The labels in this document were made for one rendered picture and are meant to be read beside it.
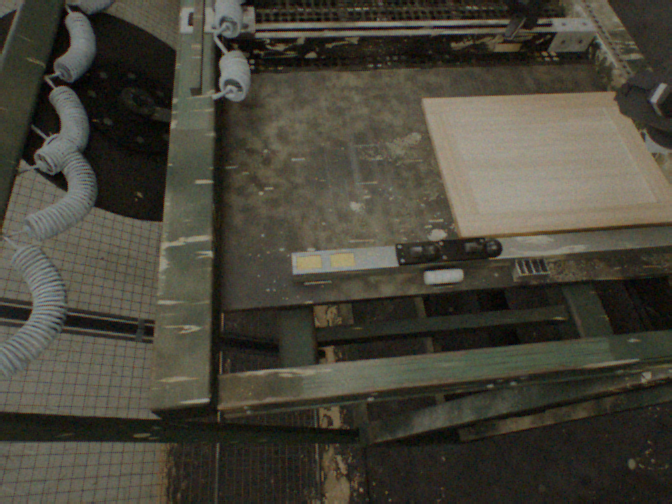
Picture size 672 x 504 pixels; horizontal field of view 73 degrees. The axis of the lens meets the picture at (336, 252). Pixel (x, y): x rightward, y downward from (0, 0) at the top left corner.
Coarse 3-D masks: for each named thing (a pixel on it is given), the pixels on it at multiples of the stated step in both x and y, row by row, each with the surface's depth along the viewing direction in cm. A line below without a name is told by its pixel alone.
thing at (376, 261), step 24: (504, 240) 99; (528, 240) 99; (552, 240) 100; (576, 240) 100; (600, 240) 100; (624, 240) 101; (648, 240) 101; (360, 264) 94; (384, 264) 94; (432, 264) 95; (456, 264) 97; (480, 264) 98; (504, 264) 100
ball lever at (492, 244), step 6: (486, 240) 86; (492, 240) 85; (498, 240) 85; (468, 246) 95; (474, 246) 93; (480, 246) 90; (486, 246) 85; (492, 246) 84; (498, 246) 84; (468, 252) 95; (486, 252) 85; (492, 252) 84; (498, 252) 84
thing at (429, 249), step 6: (426, 246) 84; (432, 246) 83; (438, 246) 84; (414, 252) 94; (420, 252) 90; (426, 252) 83; (432, 252) 83; (438, 252) 83; (426, 258) 83; (432, 258) 83; (438, 258) 83
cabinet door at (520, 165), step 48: (528, 96) 125; (576, 96) 126; (432, 144) 116; (480, 144) 115; (528, 144) 117; (576, 144) 118; (624, 144) 118; (480, 192) 108; (528, 192) 109; (576, 192) 110; (624, 192) 111
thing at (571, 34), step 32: (192, 32) 116; (256, 32) 125; (288, 32) 124; (320, 32) 125; (352, 32) 125; (384, 32) 126; (416, 32) 127; (448, 32) 128; (480, 32) 129; (544, 32) 131; (576, 32) 132
